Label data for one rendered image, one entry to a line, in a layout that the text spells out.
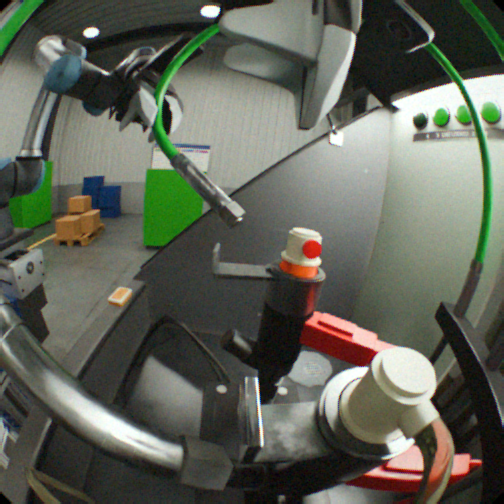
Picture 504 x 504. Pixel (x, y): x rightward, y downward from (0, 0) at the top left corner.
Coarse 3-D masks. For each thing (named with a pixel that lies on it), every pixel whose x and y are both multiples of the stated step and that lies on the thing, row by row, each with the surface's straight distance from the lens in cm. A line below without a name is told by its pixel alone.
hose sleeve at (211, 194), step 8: (176, 160) 22; (184, 160) 22; (176, 168) 22; (184, 168) 21; (192, 168) 21; (184, 176) 21; (192, 176) 21; (200, 176) 21; (192, 184) 21; (200, 184) 20; (208, 184) 20; (200, 192) 20; (208, 192) 20; (216, 192) 20; (208, 200) 20; (216, 200) 19; (224, 200) 19; (216, 208) 19
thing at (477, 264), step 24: (216, 24) 30; (192, 48) 29; (432, 48) 29; (168, 72) 29; (456, 72) 28; (480, 120) 27; (168, 144) 24; (480, 144) 26; (480, 240) 25; (480, 264) 25
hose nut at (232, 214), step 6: (228, 204) 19; (234, 204) 19; (222, 210) 19; (228, 210) 19; (234, 210) 19; (240, 210) 19; (222, 216) 19; (228, 216) 19; (234, 216) 19; (240, 216) 19; (228, 222) 19; (234, 222) 19; (240, 222) 20
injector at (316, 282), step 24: (288, 288) 10; (312, 288) 10; (264, 312) 11; (288, 312) 10; (312, 312) 11; (240, 336) 13; (264, 336) 12; (288, 336) 11; (240, 360) 13; (264, 360) 13; (288, 360) 13; (264, 384) 15
